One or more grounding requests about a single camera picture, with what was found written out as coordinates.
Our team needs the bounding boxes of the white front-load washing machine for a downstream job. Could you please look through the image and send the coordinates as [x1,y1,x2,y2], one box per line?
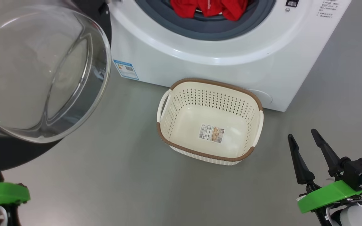
[107,0,352,112]

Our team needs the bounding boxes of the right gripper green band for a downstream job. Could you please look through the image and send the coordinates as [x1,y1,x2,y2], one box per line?
[288,129,362,225]

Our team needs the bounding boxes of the blue energy label sticker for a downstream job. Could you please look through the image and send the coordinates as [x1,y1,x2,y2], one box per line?
[113,60,139,80]

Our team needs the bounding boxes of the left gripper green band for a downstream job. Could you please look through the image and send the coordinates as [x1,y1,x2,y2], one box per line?
[0,182,30,206]

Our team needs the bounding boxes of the cream plastic laundry basket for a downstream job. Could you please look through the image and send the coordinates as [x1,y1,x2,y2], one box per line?
[156,78,264,166]

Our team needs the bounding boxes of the glass washing machine door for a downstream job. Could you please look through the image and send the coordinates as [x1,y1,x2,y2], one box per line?
[0,0,112,171]

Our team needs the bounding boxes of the printed product label sticker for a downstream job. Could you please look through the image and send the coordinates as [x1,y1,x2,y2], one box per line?
[199,124,224,144]

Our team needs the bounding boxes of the red and white garment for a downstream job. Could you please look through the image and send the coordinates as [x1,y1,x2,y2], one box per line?
[170,0,249,21]

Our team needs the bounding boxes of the round white filter cover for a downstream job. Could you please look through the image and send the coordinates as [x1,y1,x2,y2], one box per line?
[249,89,272,105]

